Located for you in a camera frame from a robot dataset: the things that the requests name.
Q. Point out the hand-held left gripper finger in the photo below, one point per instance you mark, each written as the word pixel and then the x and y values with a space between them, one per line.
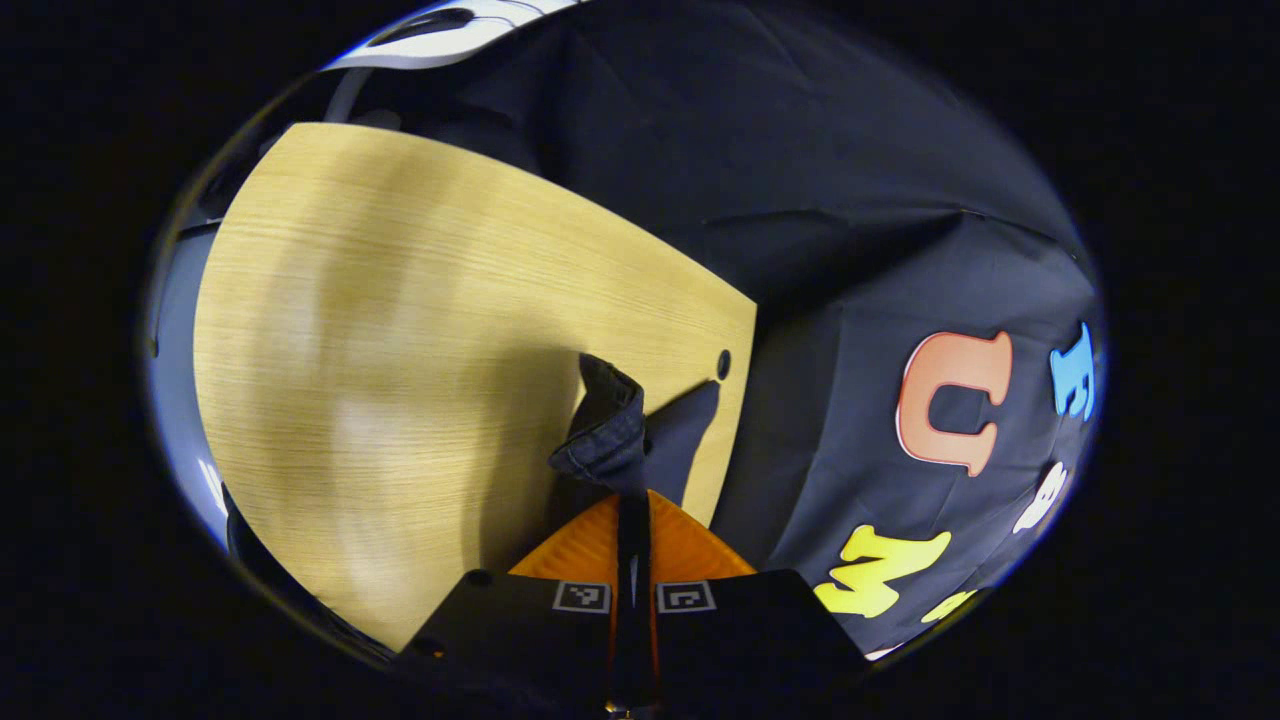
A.
pixel 646 560
pixel 625 560

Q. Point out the dark jeans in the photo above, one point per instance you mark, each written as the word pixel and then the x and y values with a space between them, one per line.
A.
pixel 610 430

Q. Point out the black backdrop cloth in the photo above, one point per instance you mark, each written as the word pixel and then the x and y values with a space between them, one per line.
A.
pixel 850 200

